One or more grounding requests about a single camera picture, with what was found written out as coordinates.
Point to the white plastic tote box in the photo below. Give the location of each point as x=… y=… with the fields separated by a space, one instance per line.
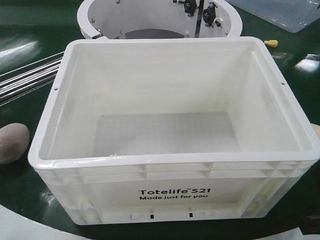
x=151 y=130

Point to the white round machine housing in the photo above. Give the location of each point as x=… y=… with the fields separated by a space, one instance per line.
x=189 y=18

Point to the small yellow plastic piece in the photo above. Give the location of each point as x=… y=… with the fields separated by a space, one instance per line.
x=271 y=43

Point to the metal rod bundle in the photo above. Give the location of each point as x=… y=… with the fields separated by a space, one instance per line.
x=25 y=79

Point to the clear plastic tray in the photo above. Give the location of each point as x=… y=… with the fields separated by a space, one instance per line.
x=289 y=15

